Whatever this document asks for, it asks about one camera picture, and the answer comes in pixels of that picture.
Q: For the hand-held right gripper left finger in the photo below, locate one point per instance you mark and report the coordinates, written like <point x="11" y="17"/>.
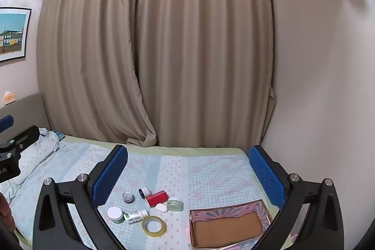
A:
<point x="110" y="176"/>

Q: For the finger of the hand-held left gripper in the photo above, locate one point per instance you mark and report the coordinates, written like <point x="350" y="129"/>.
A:
<point x="5" y="123"/>
<point x="26" y="136"/>

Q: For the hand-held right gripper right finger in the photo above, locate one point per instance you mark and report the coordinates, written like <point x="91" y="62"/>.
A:
<point x="268" y="176"/>

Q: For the small grey jar silver lid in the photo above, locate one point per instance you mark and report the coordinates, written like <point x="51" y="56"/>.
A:
<point x="128" y="196"/>

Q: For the green jar white lid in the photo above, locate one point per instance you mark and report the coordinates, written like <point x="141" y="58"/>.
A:
<point x="114" y="214"/>

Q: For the small black-capped white jar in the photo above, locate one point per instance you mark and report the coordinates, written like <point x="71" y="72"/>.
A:
<point x="144" y="193"/>

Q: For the white pill bottle green label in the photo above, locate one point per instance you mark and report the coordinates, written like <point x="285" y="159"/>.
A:
<point x="135" y="216"/>

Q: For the red box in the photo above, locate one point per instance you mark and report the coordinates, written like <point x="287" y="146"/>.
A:
<point x="157" y="199"/>

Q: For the white rounded case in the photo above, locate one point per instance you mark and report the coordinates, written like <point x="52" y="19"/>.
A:
<point x="161" y="207"/>

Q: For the pink cardboard box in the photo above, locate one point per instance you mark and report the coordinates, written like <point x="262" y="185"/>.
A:
<point x="228" y="228"/>

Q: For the clear tape roll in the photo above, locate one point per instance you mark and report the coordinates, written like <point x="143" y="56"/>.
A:
<point x="145" y="231"/>

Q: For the green round tin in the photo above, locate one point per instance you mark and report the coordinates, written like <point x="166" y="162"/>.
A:
<point x="175" y="205"/>

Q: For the person's left forearm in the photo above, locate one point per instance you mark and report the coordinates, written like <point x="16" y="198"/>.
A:
<point x="5" y="212"/>

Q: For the crumpled light blue quilt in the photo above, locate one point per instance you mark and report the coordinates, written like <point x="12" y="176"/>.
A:
<point x="44" y="147"/>

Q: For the grey padded headboard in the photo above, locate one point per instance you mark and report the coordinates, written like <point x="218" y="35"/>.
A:
<point x="32" y="109"/>

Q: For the blue and pink printed blanket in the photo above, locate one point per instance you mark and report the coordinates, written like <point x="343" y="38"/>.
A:
<point x="190" y="176"/>

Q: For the light green mattress sheet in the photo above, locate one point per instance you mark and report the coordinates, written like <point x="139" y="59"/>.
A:
<point x="190" y="151"/>

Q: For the beige striped curtain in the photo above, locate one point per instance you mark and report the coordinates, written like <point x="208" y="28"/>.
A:
<point x="205" y="48"/>
<point x="88" y="48"/>

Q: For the framed wall picture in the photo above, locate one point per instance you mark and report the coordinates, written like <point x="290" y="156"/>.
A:
<point x="11" y="33"/>

